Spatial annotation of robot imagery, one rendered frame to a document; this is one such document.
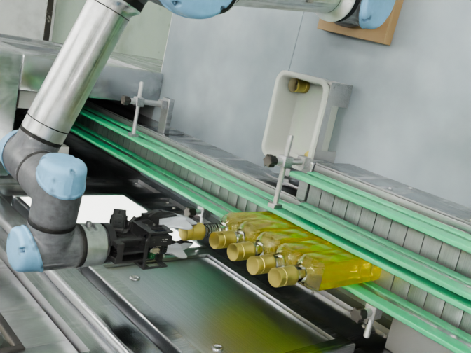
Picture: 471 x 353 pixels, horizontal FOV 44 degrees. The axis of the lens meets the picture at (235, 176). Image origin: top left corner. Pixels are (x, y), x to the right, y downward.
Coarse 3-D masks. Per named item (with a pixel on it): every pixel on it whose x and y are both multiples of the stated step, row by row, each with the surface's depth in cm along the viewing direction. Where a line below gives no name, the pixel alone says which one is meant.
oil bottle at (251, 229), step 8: (240, 224) 120; (248, 224) 119; (256, 224) 120; (264, 224) 121; (272, 224) 122; (280, 224) 123; (288, 224) 125; (248, 232) 117; (256, 232) 117; (248, 240) 117
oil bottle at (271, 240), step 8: (264, 232) 116; (272, 232) 117; (280, 232) 118; (288, 232) 119; (296, 232) 120; (304, 232) 122; (256, 240) 115; (264, 240) 113; (272, 240) 113; (280, 240) 113; (288, 240) 115; (296, 240) 116; (304, 240) 118; (264, 248) 113; (272, 248) 113
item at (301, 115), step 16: (288, 80) 147; (304, 80) 141; (320, 80) 135; (272, 96) 147; (288, 96) 149; (304, 96) 149; (320, 96) 144; (272, 112) 148; (288, 112) 151; (304, 112) 149; (320, 112) 135; (272, 128) 149; (288, 128) 152; (304, 128) 149; (272, 144) 151; (304, 144) 148
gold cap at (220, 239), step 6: (210, 234) 115; (216, 234) 113; (222, 234) 114; (228, 234) 115; (234, 234) 115; (210, 240) 115; (216, 240) 113; (222, 240) 113; (228, 240) 114; (234, 240) 115; (216, 246) 113; (222, 246) 113
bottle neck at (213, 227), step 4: (204, 224) 119; (208, 224) 119; (212, 224) 120; (216, 224) 120; (220, 224) 121; (224, 224) 122; (208, 228) 118; (212, 228) 119; (216, 228) 119; (220, 228) 120; (224, 228) 121; (208, 232) 118; (208, 236) 119
